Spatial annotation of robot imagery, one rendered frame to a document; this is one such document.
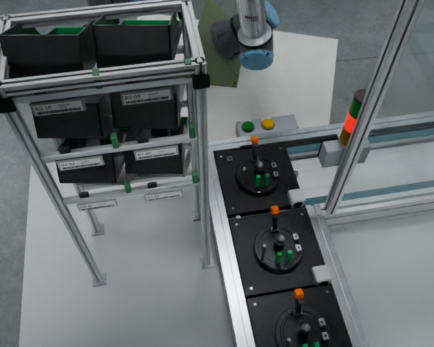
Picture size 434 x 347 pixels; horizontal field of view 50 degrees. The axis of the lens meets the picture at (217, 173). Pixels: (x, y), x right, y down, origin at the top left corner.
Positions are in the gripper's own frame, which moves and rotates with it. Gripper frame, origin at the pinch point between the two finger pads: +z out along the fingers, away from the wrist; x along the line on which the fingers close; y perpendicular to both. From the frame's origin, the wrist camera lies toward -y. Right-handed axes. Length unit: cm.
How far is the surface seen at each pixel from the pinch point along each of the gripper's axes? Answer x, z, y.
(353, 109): -20, -36, 88
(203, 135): -48, -45, 64
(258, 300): -56, 5, 83
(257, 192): -26, 4, 70
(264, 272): -48, 5, 81
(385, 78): -20, -48, 92
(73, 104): -61, -58, 46
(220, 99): 15.9, 17.0, 37.7
